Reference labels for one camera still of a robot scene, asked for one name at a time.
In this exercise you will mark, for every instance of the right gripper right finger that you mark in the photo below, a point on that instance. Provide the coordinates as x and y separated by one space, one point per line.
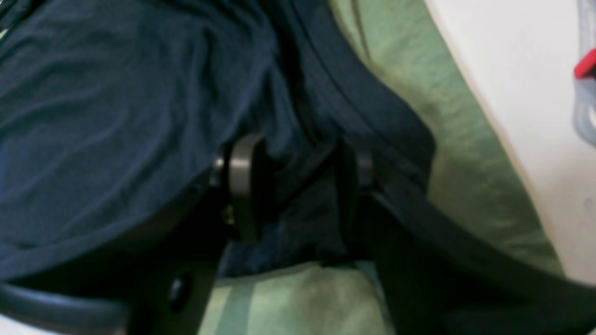
437 278

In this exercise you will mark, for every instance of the orange clamp right edge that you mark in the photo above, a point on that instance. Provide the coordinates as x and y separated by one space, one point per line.
586 67

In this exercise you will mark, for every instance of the green table cloth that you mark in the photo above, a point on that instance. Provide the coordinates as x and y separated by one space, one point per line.
472 181

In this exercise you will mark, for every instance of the dark navy long-sleeve shirt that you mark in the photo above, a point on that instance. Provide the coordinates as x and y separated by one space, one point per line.
110 107

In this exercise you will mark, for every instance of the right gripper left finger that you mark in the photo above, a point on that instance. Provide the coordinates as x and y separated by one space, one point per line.
156 279

